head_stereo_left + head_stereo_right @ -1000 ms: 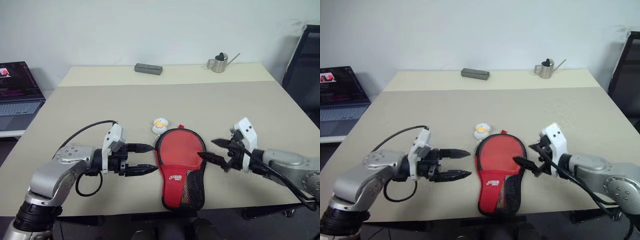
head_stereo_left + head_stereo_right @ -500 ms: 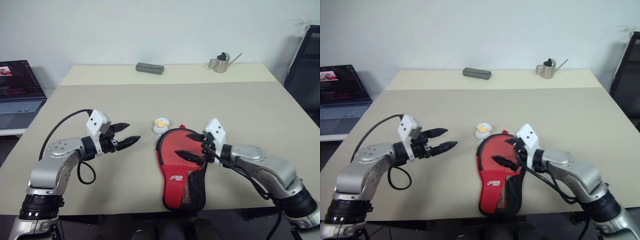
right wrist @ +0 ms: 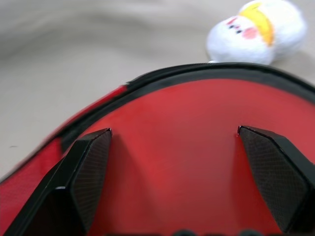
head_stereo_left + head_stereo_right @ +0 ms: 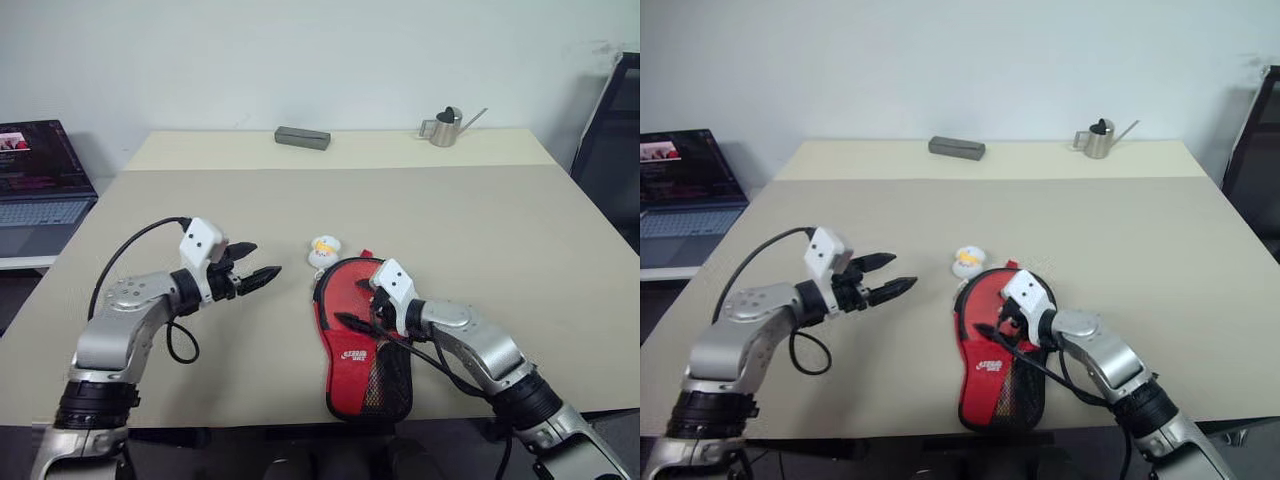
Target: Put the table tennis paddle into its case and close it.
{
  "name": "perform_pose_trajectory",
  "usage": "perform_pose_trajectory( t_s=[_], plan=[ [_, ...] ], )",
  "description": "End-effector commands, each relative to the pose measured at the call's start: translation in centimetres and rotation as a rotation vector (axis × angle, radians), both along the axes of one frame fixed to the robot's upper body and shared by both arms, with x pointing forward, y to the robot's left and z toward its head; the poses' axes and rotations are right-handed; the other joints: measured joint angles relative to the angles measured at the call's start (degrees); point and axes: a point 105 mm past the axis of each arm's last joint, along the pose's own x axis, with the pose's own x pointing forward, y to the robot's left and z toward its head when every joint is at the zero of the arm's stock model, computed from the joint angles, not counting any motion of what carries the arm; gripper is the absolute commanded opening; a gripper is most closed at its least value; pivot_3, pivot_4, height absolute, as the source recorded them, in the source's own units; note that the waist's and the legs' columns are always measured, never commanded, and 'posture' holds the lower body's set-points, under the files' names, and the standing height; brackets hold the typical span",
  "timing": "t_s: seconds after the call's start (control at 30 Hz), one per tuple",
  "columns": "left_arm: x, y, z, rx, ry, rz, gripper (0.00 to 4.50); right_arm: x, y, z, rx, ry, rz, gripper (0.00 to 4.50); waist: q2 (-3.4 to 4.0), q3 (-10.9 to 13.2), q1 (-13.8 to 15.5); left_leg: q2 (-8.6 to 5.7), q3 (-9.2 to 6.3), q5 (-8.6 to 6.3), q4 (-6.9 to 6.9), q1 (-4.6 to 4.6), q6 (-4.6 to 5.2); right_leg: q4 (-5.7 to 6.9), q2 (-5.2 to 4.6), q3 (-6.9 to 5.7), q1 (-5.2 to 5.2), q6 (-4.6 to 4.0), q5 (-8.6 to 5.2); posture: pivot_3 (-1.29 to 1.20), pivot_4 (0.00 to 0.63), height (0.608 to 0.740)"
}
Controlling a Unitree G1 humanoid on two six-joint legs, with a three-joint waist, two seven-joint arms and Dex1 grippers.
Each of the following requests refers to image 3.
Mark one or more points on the black and red paddle case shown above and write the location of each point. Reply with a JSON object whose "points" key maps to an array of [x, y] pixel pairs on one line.
{"points": [[172, 118]]}

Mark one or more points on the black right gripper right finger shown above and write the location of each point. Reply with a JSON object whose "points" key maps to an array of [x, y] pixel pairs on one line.
{"points": [[278, 177]]}

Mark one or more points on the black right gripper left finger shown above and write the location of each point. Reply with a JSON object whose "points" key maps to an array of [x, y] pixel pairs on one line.
{"points": [[73, 186]]}

